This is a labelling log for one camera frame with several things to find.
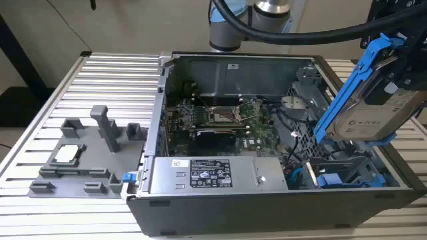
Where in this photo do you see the thin wire with white plug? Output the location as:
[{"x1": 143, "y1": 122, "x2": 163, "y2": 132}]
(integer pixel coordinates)
[{"x1": 285, "y1": 131, "x2": 301, "y2": 162}]

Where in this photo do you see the grey parts rack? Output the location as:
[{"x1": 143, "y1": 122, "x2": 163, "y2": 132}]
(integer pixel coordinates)
[{"x1": 28, "y1": 104, "x2": 149, "y2": 200}]

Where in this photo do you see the thick black cable hose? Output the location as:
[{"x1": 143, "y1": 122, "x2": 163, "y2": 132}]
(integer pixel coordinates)
[{"x1": 211, "y1": 0, "x2": 427, "y2": 47}]

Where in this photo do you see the blue case latch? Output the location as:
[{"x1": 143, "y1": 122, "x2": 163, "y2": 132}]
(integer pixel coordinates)
[{"x1": 121, "y1": 171, "x2": 139, "y2": 185}]

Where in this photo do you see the green Dell motherboard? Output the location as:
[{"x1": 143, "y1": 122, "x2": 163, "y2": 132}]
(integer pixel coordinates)
[{"x1": 164, "y1": 98, "x2": 289, "y2": 159}]

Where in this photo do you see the CPU socket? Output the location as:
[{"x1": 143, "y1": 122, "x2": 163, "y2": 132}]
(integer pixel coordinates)
[{"x1": 205, "y1": 106, "x2": 247, "y2": 125}]

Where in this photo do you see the silver CPU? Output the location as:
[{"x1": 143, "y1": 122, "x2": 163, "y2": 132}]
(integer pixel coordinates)
[{"x1": 53, "y1": 144, "x2": 83, "y2": 164}]

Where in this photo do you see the silver power supply unit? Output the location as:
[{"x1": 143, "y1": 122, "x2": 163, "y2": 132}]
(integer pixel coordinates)
[{"x1": 148, "y1": 156, "x2": 289, "y2": 195}]

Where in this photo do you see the black Nvidia graphics card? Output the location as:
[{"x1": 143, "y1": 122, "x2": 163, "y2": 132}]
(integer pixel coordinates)
[{"x1": 192, "y1": 128, "x2": 247, "y2": 151}]

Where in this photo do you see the black open PC case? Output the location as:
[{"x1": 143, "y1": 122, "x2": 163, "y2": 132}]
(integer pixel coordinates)
[{"x1": 125, "y1": 51, "x2": 427, "y2": 237}]

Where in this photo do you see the silver perforated disk bay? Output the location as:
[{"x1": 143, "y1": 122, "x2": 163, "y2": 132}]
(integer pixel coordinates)
[{"x1": 272, "y1": 81, "x2": 336, "y2": 162}]

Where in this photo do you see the hard disk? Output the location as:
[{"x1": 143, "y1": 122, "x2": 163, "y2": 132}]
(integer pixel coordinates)
[{"x1": 312, "y1": 32, "x2": 427, "y2": 149}]

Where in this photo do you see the blue disk carrier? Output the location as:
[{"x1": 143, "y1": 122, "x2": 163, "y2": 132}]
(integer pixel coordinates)
[{"x1": 315, "y1": 174, "x2": 385, "y2": 189}]

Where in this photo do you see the blue flat data cable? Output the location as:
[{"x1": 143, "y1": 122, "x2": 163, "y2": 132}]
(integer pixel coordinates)
[{"x1": 287, "y1": 165, "x2": 304, "y2": 188}]

